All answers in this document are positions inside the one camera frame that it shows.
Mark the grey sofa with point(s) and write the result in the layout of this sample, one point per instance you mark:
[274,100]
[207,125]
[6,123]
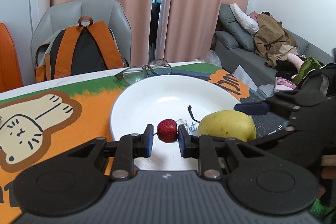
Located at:
[244,64]

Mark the small pink cushion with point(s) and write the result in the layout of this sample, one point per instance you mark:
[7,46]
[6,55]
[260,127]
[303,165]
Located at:
[253,14]

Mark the white bowl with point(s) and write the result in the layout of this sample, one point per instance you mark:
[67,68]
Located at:
[162,92]

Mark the white pillow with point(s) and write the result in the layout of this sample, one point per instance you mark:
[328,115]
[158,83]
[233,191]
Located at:
[245,19]

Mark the green clothing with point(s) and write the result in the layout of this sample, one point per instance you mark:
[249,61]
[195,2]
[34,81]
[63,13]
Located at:
[308,66]

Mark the black clothing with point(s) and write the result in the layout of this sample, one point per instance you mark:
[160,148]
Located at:
[284,66]

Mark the white paper sheet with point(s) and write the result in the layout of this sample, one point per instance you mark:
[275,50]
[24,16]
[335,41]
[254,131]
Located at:
[242,77]

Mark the brown coat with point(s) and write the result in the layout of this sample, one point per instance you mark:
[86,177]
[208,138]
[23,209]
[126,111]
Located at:
[273,35]

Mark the clear plastic bag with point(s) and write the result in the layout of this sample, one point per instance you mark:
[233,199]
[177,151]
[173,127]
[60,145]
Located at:
[212,58]

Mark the small red fruit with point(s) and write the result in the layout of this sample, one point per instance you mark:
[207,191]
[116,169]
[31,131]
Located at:
[166,130]

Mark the grey sofa cushion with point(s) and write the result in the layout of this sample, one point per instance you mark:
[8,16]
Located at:
[231,24]

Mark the yellow pear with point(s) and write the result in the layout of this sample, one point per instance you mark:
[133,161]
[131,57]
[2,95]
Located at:
[225,125]

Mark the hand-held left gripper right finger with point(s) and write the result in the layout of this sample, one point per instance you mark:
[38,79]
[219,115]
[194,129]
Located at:
[182,144]

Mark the grey chair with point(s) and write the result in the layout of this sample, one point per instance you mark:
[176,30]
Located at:
[105,10]

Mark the dark-framed eyeglasses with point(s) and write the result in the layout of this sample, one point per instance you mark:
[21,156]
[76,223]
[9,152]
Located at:
[136,74]

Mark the orange chair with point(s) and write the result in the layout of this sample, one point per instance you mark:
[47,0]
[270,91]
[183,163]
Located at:
[8,61]

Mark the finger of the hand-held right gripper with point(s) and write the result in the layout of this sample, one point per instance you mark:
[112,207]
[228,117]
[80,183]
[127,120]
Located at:
[252,108]
[294,140]

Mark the orange and black backpack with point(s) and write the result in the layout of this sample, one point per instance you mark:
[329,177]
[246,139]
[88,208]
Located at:
[84,48]

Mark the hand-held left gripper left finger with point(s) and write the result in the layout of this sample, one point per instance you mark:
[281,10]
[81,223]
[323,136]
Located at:
[149,141]

